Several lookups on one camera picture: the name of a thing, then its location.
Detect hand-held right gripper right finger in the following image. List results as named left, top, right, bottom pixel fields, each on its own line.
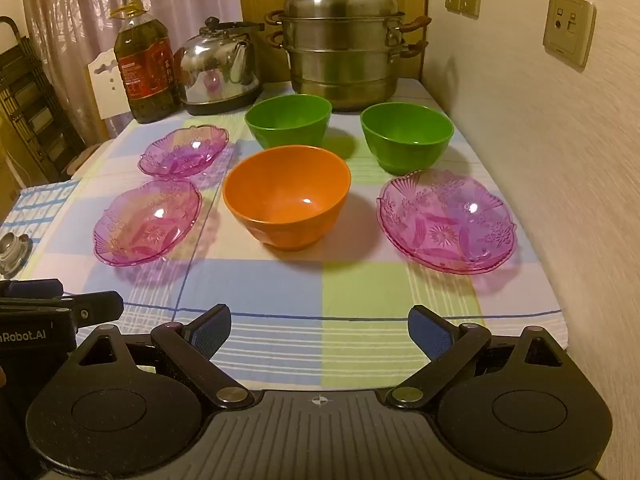
left=386, top=304, right=568, bottom=411

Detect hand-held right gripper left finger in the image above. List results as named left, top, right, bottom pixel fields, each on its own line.
left=75, top=304, right=253, bottom=411

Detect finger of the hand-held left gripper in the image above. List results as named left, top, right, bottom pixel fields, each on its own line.
left=0, top=291, right=124, bottom=331
left=0, top=280, right=65, bottom=302

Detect orange bowl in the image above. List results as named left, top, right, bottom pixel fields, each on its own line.
left=222, top=145, right=352, bottom=252

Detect green bowl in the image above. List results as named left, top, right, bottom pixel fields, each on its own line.
left=360, top=102, right=455, bottom=175
left=244, top=94, right=333, bottom=151

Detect small metal knob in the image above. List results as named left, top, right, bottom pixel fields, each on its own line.
left=0, top=232, right=34, bottom=277

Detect blue checked towel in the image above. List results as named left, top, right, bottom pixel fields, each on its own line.
left=0, top=180, right=80, bottom=228

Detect checked tablecloth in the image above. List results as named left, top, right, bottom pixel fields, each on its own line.
left=0, top=77, right=571, bottom=396

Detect black folding rack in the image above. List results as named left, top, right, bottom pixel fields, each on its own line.
left=0, top=16, right=87, bottom=184

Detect cooking oil bottle red label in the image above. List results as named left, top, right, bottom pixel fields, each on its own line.
left=112, top=0, right=182, bottom=125

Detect steel kettle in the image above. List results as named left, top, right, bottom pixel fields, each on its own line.
left=172, top=16, right=266, bottom=117

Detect pale curtain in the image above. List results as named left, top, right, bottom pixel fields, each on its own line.
left=20, top=0, right=244, bottom=141

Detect steel steamer pot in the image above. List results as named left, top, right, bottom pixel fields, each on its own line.
left=265, top=0, right=432, bottom=112

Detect large wall socket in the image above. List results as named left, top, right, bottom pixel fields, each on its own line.
left=543, top=0, right=597, bottom=68

